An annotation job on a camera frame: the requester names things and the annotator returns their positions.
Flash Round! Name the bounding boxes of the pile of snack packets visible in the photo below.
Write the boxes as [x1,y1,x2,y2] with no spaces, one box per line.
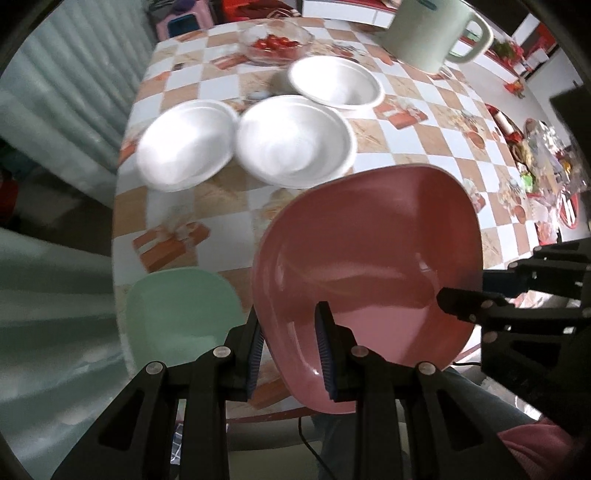
[489,106,591,245]

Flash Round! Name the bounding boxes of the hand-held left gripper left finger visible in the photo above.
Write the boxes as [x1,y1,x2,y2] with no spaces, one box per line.
[51,305,266,480]

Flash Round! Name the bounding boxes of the white cabinet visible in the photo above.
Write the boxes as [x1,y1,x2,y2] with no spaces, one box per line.
[302,0,403,28]

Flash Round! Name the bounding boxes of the pale green plate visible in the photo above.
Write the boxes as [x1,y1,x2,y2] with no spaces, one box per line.
[126,268,251,376]

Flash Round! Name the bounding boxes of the person's jeans leg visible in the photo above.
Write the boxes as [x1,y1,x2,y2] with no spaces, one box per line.
[318,369,541,480]

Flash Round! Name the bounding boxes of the white plate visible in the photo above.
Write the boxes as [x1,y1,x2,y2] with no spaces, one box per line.
[235,95,356,189]
[135,99,240,193]

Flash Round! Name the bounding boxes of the pale green kettle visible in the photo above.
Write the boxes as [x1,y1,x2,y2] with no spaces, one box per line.
[379,0,494,75]

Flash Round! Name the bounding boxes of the black cable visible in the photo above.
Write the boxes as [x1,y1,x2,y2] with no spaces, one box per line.
[295,415,339,480]

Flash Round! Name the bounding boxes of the pink plate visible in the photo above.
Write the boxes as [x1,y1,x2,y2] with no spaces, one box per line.
[250,165,483,415]

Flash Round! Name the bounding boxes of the pale green curtain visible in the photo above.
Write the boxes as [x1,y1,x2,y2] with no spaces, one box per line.
[0,7,160,467]

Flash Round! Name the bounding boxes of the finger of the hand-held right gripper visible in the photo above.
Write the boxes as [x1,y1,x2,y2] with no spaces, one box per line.
[481,240,591,301]
[436,287,591,332]

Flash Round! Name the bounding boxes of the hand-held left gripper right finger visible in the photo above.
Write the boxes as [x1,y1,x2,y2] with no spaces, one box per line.
[314,301,532,480]

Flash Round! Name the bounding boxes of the cherry tomatoes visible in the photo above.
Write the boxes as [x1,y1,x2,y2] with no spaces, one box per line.
[252,34,301,52]

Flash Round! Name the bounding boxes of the person's right forearm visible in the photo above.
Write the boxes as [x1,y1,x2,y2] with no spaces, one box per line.
[501,416,579,480]

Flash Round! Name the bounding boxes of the checkered printed tablecloth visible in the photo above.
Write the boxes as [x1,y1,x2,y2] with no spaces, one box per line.
[111,16,591,418]

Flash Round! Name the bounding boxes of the glass bowl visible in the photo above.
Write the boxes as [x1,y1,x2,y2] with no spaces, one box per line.
[239,18,315,65]

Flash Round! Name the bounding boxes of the pink plastic stool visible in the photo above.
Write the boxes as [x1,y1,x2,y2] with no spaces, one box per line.
[154,13,214,42]

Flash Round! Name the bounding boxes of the white bowl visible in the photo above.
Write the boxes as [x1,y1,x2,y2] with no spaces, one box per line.
[287,56,386,110]

